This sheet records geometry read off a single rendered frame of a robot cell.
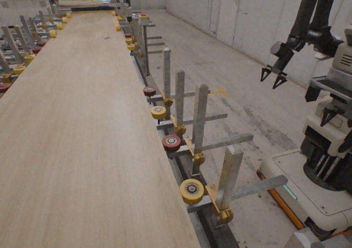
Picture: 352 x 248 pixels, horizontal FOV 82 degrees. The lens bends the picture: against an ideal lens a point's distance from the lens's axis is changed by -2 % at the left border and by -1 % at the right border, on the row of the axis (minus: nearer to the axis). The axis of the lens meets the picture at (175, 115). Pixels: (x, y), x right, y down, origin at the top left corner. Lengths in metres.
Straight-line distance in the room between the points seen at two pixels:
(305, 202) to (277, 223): 0.29
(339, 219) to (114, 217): 1.38
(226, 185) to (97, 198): 0.41
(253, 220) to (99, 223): 1.30
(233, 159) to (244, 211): 1.24
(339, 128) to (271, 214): 0.83
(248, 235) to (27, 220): 1.36
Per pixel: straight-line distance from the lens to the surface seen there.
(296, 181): 1.77
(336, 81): 1.35
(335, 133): 1.39
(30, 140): 1.08
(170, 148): 0.86
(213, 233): 0.89
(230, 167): 0.61
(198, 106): 0.75
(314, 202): 1.70
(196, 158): 0.89
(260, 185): 0.90
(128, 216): 0.69
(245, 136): 1.05
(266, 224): 1.81
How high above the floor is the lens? 1.49
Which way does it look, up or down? 34 degrees down
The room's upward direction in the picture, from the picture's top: 1 degrees clockwise
